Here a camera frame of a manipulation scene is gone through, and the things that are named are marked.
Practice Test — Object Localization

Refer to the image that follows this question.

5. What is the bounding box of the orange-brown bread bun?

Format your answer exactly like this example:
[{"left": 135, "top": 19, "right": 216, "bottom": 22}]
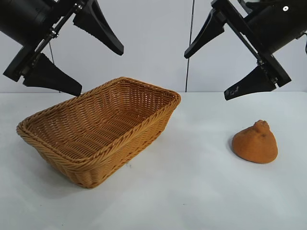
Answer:
[{"left": 231, "top": 120, "right": 278, "bottom": 164}]

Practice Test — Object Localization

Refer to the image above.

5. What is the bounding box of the woven wicker rectangular basket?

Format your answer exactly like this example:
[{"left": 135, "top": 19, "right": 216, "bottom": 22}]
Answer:
[{"left": 16, "top": 76, "right": 182, "bottom": 189}]

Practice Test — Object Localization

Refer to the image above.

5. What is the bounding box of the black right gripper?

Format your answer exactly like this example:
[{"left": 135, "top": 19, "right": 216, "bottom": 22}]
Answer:
[{"left": 183, "top": 0, "right": 307, "bottom": 101}]

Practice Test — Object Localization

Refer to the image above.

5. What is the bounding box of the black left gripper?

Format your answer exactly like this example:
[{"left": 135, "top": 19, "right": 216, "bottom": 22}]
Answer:
[{"left": 0, "top": 0, "right": 125, "bottom": 97}]

